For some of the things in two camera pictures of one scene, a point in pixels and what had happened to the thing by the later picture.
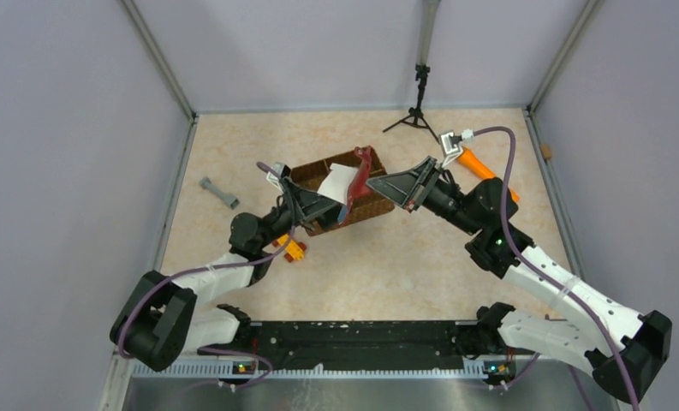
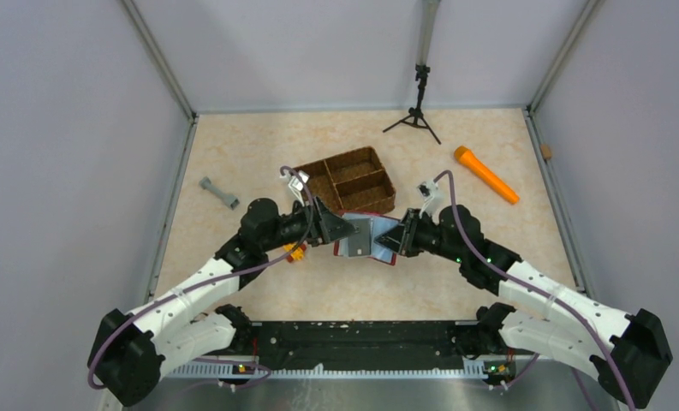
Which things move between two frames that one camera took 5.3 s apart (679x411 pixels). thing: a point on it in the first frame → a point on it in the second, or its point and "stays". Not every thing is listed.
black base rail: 365,346 stays
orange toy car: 294,250 stays
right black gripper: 423,185 → 408,232
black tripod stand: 416,116 stays
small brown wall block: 545,151 stays
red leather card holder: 359,183 → 363,244
